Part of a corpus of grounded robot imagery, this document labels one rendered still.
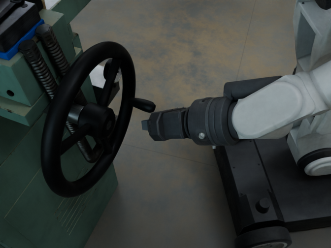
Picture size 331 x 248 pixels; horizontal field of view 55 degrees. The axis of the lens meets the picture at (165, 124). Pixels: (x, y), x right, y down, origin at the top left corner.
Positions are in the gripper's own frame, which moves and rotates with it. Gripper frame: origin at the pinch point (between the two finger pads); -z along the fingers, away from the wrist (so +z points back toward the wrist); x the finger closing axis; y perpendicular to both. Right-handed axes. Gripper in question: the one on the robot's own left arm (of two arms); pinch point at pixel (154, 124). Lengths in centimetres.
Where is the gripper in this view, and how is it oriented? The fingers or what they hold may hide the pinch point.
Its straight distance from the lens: 66.6
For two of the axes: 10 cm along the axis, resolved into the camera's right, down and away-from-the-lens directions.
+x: 5.9, -1.5, 7.9
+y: -1.2, -9.9, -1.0
